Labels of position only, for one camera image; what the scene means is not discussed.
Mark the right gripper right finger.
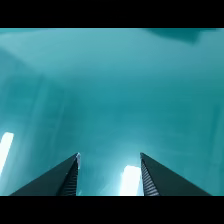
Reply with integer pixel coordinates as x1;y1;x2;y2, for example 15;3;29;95
139;152;212;197

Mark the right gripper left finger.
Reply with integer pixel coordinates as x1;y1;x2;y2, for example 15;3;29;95
9;152;82;197

